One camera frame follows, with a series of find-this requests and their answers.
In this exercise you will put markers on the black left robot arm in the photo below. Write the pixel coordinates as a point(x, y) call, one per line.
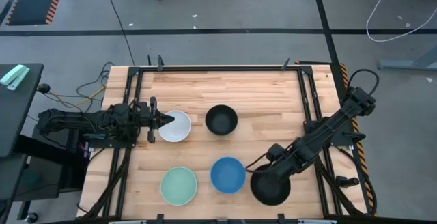
point(68, 119)

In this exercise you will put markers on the round black knob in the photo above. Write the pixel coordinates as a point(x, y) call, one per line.
point(43, 88)

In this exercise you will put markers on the black caster wheel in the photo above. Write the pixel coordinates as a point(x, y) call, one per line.
point(31, 218)

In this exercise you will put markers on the orange black hazard strip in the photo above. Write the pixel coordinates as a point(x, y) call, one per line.
point(344, 77)

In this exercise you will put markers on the blue bowl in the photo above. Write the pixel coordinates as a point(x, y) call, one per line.
point(227, 175)

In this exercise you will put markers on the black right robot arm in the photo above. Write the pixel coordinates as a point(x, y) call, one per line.
point(327, 132)

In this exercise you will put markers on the white bracket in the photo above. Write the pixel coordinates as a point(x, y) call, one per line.
point(317, 222)
point(128, 222)

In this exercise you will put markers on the white bowl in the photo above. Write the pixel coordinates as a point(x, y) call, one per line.
point(179, 130)

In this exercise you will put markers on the black side table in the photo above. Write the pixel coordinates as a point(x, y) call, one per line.
point(17, 114)

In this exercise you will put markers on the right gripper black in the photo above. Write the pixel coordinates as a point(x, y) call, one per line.
point(288, 166)

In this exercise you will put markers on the black bowl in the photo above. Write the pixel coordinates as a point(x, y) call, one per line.
point(268, 193)
point(221, 121)

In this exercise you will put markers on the pale green bowl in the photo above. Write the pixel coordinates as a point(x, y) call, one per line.
point(178, 186)

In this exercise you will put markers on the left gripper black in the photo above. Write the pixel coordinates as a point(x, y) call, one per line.
point(152, 119)

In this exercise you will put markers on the black aluminium table frame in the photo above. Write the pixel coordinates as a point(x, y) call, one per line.
point(222, 69)

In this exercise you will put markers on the mint green stapler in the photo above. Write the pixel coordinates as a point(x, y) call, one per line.
point(15, 75)

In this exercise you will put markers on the grey metal stand base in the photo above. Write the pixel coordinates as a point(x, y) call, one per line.
point(403, 63)

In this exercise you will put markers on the black equipment cabinet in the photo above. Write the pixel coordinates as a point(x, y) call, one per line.
point(44, 176)

